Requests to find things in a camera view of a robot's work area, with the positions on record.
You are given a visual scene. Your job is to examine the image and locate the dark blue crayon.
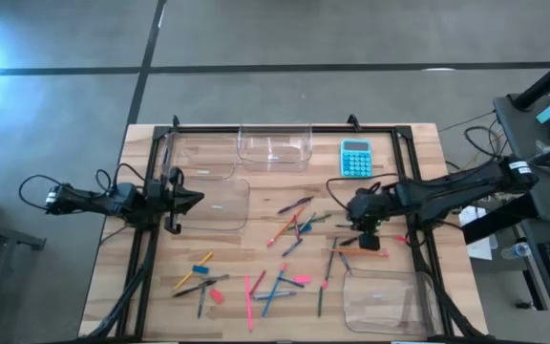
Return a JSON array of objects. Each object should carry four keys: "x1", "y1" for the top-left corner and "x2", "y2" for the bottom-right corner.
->
[{"x1": 277, "y1": 276, "x2": 306, "y2": 290}]

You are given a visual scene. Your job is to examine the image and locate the black pen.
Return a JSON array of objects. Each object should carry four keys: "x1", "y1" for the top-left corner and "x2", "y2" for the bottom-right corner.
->
[{"x1": 171, "y1": 279, "x2": 218, "y2": 299}]

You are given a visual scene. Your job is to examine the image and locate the black desk crossbar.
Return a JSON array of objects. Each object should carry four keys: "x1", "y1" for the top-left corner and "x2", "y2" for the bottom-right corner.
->
[{"x1": 460, "y1": 192, "x2": 541, "y2": 246}]

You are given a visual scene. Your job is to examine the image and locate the dark purple pen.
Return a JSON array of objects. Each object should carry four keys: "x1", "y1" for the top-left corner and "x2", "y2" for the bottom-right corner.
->
[{"x1": 277, "y1": 195, "x2": 315, "y2": 215}]

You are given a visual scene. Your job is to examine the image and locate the black aluminium table frame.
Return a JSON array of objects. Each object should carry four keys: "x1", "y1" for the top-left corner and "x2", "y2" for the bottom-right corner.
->
[{"x1": 83, "y1": 113, "x2": 484, "y2": 343}]

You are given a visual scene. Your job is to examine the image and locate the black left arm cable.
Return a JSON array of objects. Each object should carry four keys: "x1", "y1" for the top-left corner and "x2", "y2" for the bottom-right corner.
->
[{"x1": 18, "y1": 161, "x2": 138, "y2": 211}]

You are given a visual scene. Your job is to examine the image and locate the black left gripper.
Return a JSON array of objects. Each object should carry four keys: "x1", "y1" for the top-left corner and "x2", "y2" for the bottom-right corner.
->
[{"x1": 145, "y1": 166, "x2": 205, "y2": 235}]

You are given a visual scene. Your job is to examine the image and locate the white paper sheet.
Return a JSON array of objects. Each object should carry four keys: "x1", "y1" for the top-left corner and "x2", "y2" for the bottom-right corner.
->
[{"x1": 458, "y1": 204, "x2": 498, "y2": 262}]

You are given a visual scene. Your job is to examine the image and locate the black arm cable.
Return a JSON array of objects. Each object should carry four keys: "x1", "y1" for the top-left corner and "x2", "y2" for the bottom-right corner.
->
[
  {"x1": 325, "y1": 172, "x2": 400, "y2": 212},
  {"x1": 18, "y1": 161, "x2": 138, "y2": 211}
]

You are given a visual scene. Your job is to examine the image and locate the turquoise calculator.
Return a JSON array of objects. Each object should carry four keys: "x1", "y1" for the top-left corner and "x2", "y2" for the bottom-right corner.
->
[{"x1": 339, "y1": 138, "x2": 374, "y2": 180}]

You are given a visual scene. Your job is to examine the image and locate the red crayon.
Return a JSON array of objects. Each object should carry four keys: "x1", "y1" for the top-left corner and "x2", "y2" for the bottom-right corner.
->
[{"x1": 248, "y1": 269, "x2": 267, "y2": 297}]

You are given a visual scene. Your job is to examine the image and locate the dark green pencil pink eraser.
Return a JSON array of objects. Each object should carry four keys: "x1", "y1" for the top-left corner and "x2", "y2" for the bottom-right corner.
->
[{"x1": 322, "y1": 236, "x2": 339, "y2": 290}]

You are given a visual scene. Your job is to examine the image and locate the clear water bottle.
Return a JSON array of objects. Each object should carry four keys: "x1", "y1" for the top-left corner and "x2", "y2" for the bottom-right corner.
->
[{"x1": 500, "y1": 242, "x2": 533, "y2": 261}]

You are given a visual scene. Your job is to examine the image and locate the small blue pen piece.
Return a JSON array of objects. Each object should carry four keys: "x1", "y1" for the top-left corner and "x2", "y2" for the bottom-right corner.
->
[{"x1": 298, "y1": 211, "x2": 318, "y2": 233}]

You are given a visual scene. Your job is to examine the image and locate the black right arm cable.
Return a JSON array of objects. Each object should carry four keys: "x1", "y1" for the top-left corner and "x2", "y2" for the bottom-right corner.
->
[{"x1": 325, "y1": 172, "x2": 400, "y2": 212}]

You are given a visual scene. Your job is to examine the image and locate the clear plastic bin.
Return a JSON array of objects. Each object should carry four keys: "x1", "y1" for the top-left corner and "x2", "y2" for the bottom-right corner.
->
[
  {"x1": 165, "y1": 177, "x2": 251, "y2": 232},
  {"x1": 236, "y1": 122, "x2": 314, "y2": 173},
  {"x1": 159, "y1": 129, "x2": 239, "y2": 182},
  {"x1": 341, "y1": 268, "x2": 437, "y2": 336}
]

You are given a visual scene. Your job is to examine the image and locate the blue pencil pink eraser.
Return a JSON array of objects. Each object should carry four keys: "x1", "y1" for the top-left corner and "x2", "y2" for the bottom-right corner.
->
[{"x1": 261, "y1": 263, "x2": 288, "y2": 319}]

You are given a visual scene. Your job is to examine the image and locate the grey translucent pen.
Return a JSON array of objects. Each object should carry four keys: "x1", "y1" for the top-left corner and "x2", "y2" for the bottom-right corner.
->
[{"x1": 252, "y1": 290, "x2": 298, "y2": 301}]

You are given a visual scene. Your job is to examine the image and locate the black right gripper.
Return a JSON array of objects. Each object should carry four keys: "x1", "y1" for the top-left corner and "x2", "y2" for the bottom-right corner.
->
[{"x1": 346, "y1": 186, "x2": 393, "y2": 252}]

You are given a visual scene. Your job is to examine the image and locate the black pole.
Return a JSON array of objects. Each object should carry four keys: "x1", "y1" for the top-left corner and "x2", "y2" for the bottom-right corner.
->
[{"x1": 513, "y1": 45, "x2": 550, "y2": 111}]

